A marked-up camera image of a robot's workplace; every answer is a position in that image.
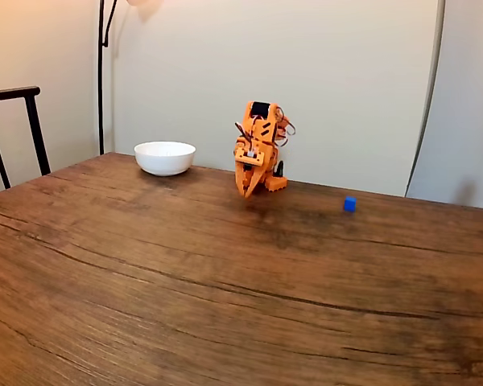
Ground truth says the black floor lamp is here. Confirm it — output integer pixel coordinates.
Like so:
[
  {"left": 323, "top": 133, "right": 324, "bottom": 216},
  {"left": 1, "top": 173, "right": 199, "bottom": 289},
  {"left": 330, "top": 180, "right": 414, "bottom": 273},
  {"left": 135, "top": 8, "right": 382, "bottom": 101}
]
[{"left": 97, "top": 0, "right": 164, "bottom": 156}]

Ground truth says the black wooden chair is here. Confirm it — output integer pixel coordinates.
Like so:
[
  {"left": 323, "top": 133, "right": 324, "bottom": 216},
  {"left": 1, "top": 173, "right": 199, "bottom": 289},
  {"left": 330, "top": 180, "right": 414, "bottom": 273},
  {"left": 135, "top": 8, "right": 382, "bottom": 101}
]
[{"left": 0, "top": 85, "right": 52, "bottom": 190}]

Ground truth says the orange gripper camera mount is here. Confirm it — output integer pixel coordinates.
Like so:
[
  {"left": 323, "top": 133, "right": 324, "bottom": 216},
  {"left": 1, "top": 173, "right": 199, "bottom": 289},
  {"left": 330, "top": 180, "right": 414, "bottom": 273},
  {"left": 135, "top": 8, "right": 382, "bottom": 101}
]
[{"left": 233, "top": 146, "right": 266, "bottom": 166}]

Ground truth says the white bowl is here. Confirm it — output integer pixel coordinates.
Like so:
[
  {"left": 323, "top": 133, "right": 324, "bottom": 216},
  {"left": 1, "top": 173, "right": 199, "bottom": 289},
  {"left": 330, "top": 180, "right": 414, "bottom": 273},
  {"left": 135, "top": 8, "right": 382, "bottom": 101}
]
[{"left": 134, "top": 140, "right": 197, "bottom": 177}]

